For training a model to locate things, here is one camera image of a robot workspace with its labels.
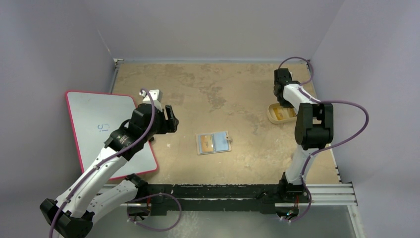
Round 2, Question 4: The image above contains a gold credit card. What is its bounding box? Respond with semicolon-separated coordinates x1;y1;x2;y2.
198;134;214;154

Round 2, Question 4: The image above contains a beige leather card holder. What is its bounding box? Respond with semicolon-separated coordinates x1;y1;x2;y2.
195;131;233;155

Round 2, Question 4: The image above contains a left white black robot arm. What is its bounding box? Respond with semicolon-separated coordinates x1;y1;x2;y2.
40;104;179;238

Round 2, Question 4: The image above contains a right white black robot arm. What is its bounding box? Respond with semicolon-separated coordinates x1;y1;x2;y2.
273;68;333;202

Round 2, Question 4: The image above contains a cream oval tray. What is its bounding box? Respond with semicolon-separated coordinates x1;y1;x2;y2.
266;103;297;124

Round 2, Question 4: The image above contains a white pink-framed whiteboard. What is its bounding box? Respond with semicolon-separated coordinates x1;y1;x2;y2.
66;91;158;180

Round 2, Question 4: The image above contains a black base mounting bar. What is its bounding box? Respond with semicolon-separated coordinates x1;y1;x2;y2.
114;174;311;218

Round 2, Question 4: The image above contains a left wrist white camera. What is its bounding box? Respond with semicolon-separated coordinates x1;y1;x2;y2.
139;89;163;106

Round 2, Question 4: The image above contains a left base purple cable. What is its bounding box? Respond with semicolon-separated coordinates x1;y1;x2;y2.
126;193;183;233

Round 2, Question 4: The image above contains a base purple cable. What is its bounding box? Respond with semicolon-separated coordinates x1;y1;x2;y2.
279;183;313;224
126;193;183;233

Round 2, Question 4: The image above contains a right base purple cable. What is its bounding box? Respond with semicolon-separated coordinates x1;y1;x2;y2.
279;183;313;224

